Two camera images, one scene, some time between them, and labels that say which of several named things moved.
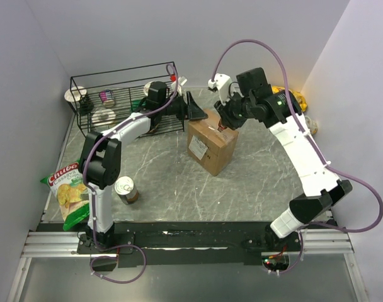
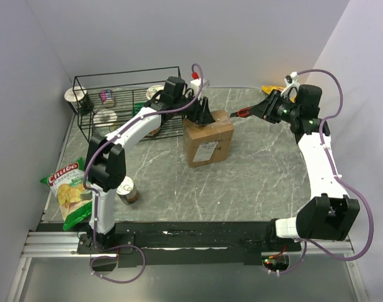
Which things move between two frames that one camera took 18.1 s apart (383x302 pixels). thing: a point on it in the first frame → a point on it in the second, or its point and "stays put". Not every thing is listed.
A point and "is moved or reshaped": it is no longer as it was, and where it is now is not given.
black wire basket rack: [102, 99] stays put
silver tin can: [124, 187] stays put
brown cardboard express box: [213, 149] is moved or reshaped
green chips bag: [67, 185] stays put
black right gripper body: [236, 110] → [281, 111]
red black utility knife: [220, 127] is moved or reshaped
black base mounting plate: [113, 244] stays put
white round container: [103, 117] stays put
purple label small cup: [106, 97] stays put
